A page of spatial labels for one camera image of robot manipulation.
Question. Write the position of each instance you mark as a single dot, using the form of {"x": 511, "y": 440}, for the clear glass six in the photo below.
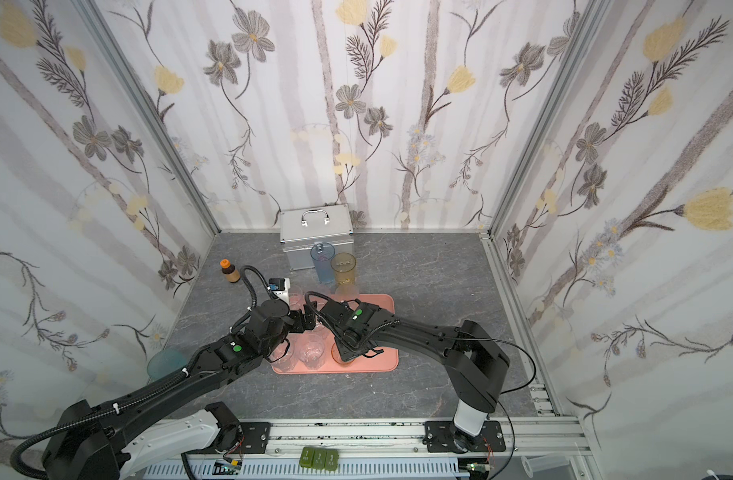
{"x": 311, "y": 351}

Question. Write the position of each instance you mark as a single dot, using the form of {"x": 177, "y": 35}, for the clear glass one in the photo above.
{"x": 295, "y": 298}

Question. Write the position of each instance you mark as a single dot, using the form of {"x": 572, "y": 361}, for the pink plastic cup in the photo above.
{"x": 335, "y": 353}

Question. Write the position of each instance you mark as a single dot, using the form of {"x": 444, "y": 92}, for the brown bottle orange cap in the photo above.
{"x": 230, "y": 271}

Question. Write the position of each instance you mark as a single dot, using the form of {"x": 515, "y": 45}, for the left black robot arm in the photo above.
{"x": 90, "y": 442}

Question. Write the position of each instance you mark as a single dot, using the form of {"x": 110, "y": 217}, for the pink plastic tray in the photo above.
{"x": 386, "y": 362}

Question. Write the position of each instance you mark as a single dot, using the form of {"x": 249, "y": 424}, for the yellow plastic tumbler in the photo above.
{"x": 344, "y": 266}

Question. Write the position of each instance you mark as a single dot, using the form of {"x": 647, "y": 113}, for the blue plastic tumbler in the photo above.
{"x": 322, "y": 254}

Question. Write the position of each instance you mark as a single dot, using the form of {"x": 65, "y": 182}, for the green terminal block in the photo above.
{"x": 319, "y": 459}

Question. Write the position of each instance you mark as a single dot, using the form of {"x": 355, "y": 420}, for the silver aluminium case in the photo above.
{"x": 301, "y": 229}

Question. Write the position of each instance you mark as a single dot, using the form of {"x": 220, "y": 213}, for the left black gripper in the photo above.
{"x": 306, "y": 320}

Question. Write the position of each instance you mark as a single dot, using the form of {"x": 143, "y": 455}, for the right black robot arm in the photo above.
{"x": 475, "y": 363}

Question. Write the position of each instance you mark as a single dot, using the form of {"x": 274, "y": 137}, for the clear glass five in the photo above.
{"x": 283, "y": 359}

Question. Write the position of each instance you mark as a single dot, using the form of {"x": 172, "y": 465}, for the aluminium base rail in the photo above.
{"x": 530, "y": 447}

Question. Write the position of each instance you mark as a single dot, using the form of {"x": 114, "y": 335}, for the teal plastic cup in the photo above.
{"x": 165, "y": 362}

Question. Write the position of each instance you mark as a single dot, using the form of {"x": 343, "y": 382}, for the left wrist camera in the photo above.
{"x": 280, "y": 287}

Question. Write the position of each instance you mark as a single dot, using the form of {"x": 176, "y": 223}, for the frosted white cup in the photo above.
{"x": 347, "y": 292}

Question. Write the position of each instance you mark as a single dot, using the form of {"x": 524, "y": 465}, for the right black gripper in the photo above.
{"x": 340, "y": 324}

